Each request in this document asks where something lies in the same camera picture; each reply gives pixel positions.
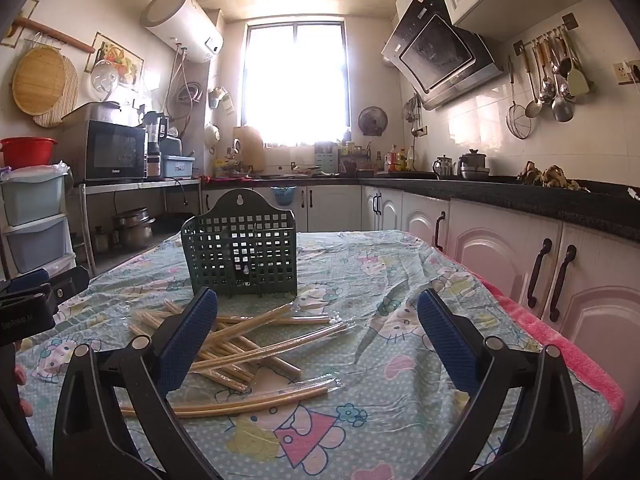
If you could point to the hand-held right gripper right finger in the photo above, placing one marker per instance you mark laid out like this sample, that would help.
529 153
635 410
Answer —
447 340

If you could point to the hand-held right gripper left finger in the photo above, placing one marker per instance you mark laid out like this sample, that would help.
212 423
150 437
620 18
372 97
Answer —
187 340

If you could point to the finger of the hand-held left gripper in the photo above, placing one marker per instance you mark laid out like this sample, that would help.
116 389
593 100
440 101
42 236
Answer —
70 282
30 277

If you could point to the bunch of chopsticks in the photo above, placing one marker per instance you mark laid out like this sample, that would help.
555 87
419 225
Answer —
280 318

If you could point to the green plastic utensil basket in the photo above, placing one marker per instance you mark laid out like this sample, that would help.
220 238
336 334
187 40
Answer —
250 207

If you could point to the small hanging metal utensils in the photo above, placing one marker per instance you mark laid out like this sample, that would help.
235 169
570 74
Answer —
413 112

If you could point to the row of hanging kitchen utensils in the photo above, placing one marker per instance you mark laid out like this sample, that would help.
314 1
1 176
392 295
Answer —
560 80

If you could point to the person's left hand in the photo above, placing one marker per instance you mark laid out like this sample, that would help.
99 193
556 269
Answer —
21 375

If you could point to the plastic drawer cabinet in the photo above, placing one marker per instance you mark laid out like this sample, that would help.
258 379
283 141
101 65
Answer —
35 210

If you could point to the stacked steel pots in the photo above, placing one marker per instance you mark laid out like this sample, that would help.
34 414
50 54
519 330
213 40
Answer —
134 230

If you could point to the cartoon cat printed tablecloth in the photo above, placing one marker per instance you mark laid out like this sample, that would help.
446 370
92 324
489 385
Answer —
380 270

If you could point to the white lower kitchen cabinets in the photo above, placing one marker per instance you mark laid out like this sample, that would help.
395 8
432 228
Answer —
500 255

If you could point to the pink fleece blanket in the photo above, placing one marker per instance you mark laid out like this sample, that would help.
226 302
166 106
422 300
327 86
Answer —
565 345

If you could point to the metal kitchen shelf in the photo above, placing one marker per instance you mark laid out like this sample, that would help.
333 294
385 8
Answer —
140 185

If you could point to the red plastic basin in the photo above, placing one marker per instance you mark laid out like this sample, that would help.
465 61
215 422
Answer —
27 152

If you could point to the black microwave oven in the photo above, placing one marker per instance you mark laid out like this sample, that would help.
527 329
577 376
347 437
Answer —
110 150

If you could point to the light blue plastic box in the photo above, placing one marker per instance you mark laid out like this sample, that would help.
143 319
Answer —
177 166

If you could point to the black kitchen countertop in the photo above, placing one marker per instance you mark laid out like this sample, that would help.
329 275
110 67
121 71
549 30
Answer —
525 200

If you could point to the black blender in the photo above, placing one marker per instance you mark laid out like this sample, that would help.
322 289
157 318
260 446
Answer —
156 140

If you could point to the glass french press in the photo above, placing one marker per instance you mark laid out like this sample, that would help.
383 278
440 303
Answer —
443 167

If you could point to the blue hanging plastic basket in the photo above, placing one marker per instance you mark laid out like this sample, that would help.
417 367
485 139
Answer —
283 195

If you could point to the steel pot with lid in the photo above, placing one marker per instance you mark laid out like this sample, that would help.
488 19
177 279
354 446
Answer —
100 111

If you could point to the round straw mat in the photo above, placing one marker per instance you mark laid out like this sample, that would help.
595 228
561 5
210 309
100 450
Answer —
67 105

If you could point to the group of condiment bottles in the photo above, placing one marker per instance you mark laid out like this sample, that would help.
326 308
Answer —
400 160

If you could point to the pile of ginger roots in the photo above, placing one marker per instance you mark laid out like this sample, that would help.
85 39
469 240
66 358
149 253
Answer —
550 177

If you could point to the round bamboo tray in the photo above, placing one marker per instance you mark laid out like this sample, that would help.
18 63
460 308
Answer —
39 80

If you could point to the wooden cutting board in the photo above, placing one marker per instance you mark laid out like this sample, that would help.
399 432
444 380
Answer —
248 147

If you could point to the white plastic colander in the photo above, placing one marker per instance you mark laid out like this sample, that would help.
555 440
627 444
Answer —
212 135

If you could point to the glass pot lid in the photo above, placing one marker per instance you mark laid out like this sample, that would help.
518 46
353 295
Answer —
105 80

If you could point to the wooden rolling pin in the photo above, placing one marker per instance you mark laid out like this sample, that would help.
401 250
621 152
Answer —
55 35

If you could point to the kitchen window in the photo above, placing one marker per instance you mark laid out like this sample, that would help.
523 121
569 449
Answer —
295 80

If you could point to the white cylindrical water heater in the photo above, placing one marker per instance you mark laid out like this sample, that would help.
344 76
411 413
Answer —
182 22

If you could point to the black glass range hood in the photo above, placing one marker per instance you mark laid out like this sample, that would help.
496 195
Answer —
440 55

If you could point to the fruit wall picture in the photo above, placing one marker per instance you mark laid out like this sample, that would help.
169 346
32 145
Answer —
122 57

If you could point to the wall power socket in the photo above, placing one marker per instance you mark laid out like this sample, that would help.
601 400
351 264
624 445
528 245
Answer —
626 72

